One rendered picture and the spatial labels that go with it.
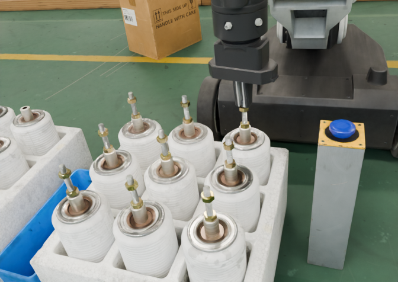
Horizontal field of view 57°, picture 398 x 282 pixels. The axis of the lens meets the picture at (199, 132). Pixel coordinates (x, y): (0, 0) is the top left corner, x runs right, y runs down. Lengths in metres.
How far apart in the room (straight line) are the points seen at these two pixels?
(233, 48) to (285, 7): 0.34
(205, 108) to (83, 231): 0.54
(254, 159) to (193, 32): 1.27
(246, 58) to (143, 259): 0.36
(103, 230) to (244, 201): 0.24
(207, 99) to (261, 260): 0.54
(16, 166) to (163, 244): 0.43
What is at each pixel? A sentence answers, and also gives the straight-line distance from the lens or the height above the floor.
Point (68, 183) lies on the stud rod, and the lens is 0.62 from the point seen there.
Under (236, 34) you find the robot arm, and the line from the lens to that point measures 0.58.
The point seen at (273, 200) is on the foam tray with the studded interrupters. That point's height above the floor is 0.18.
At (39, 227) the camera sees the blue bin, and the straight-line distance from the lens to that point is 0.91.
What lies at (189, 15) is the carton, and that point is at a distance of 1.86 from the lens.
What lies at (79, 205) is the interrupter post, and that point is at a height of 0.26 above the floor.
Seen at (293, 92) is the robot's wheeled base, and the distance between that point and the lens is 1.01.
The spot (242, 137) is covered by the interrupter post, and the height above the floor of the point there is 0.26.
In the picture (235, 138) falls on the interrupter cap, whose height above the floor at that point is 0.25.
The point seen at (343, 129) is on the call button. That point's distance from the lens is 0.63.
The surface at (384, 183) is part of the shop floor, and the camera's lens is 1.05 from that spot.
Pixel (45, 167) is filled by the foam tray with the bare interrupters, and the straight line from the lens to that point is 0.93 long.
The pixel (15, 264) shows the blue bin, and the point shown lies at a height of 0.07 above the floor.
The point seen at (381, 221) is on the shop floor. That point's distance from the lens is 0.95.
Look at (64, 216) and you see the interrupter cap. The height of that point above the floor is 0.25.
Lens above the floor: 0.68
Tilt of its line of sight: 34 degrees down
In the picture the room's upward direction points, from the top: 8 degrees counter-clockwise
